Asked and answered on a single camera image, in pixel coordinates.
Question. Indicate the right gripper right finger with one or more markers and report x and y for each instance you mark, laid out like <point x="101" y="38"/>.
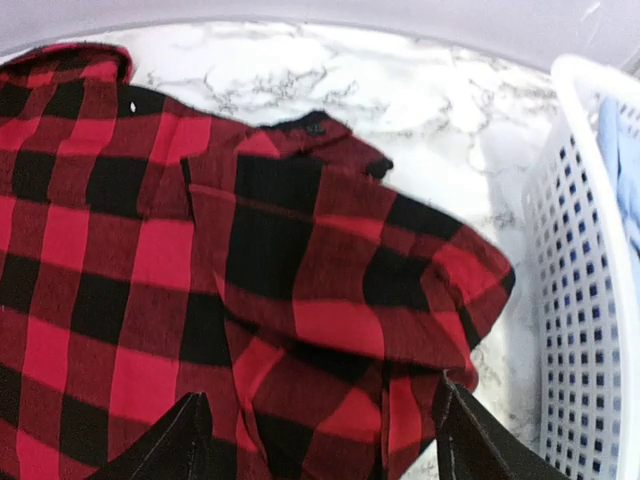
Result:
<point x="473" y="444"/>

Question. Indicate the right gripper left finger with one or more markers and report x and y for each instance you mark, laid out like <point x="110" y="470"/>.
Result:
<point x="177" y="446"/>

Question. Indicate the red black plaid shirt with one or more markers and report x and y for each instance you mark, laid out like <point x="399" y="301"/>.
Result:
<point x="150" y="250"/>

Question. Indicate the white plastic laundry basket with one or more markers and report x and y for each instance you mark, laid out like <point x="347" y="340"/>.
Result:
<point x="586" y="294"/>

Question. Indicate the light blue shirt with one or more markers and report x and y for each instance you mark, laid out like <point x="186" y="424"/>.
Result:
<point x="620" y="155"/>

